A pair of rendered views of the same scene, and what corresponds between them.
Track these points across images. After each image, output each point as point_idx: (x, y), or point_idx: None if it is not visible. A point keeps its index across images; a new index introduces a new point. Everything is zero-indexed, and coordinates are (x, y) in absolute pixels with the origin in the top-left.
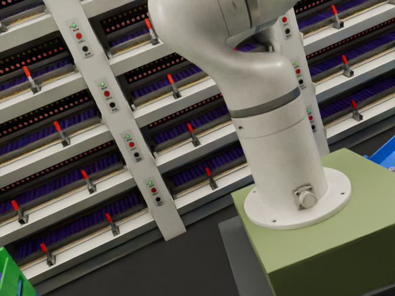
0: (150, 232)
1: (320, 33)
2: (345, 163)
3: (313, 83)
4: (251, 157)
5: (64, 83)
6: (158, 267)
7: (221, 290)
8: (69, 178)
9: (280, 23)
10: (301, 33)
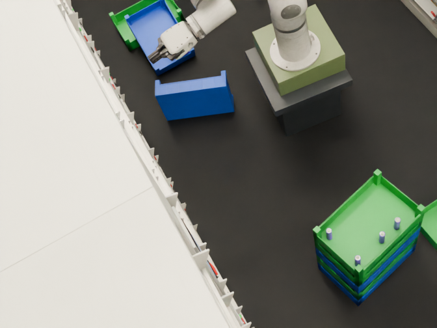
0: None
1: None
2: (271, 31)
3: (97, 52)
4: (304, 39)
5: (161, 173)
6: (237, 233)
7: (268, 169)
8: None
9: (78, 21)
10: (79, 19)
